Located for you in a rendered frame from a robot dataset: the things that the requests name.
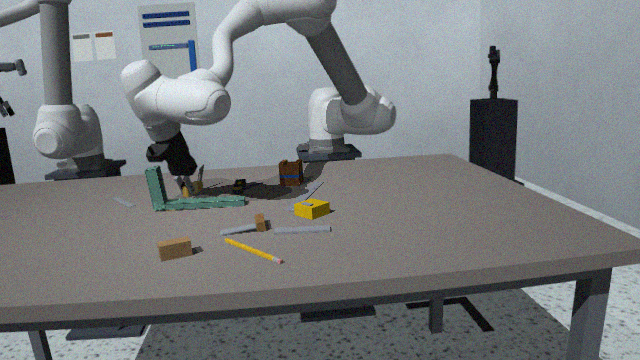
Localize green angled bar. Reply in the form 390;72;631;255
144;166;245;210

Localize yellow pencil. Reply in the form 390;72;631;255
225;238;283;264

